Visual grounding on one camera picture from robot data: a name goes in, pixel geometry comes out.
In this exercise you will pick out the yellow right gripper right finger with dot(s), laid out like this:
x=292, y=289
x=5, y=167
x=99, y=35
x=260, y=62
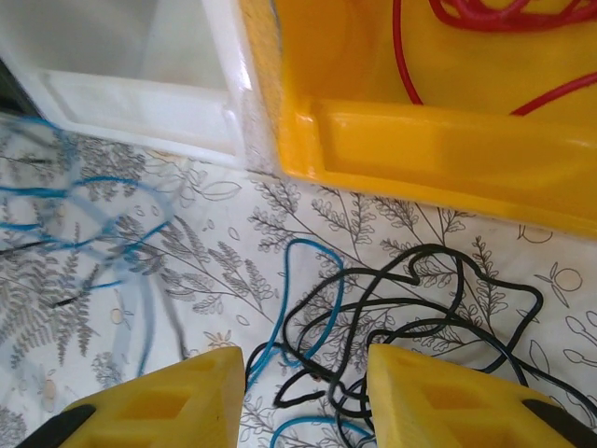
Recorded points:
x=443, y=406

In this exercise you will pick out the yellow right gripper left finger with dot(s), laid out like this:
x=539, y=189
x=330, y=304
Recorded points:
x=163, y=406

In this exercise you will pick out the yellow plastic bin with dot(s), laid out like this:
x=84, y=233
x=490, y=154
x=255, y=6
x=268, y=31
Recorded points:
x=420, y=149

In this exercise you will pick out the white plastic bin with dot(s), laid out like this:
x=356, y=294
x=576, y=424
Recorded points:
x=116, y=93

